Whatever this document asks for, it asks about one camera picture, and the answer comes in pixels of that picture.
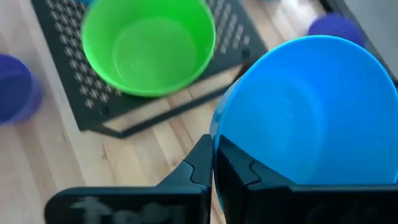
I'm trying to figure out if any green plastic mini bowl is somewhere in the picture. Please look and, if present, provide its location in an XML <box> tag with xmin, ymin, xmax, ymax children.
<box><xmin>81</xmin><ymin>0</ymin><xmax>217</xmax><ymax>98</ymax></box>

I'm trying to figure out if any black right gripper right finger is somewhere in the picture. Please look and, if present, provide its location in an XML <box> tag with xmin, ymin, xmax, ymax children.
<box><xmin>214</xmin><ymin>135</ymin><xmax>398</xmax><ymax>224</ymax></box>

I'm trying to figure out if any purple plastic mini bowl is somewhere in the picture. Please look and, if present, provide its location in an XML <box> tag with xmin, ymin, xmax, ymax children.
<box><xmin>307</xmin><ymin>12</ymin><xmax>368</xmax><ymax>49</ymax></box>
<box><xmin>0</xmin><ymin>53</ymin><xmax>44</xmax><ymax>125</ymax></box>

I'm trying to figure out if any black aluminium table frame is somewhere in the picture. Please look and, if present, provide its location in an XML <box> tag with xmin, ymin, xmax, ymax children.
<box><xmin>318</xmin><ymin>0</ymin><xmax>398</xmax><ymax>82</ymax></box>

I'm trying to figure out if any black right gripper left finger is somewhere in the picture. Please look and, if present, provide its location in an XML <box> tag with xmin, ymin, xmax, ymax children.
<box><xmin>44</xmin><ymin>134</ymin><xmax>214</xmax><ymax>224</ymax></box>

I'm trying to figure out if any black perforated metal stand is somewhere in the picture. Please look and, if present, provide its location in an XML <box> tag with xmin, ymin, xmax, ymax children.
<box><xmin>30</xmin><ymin>0</ymin><xmax>269</xmax><ymax>139</ymax></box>

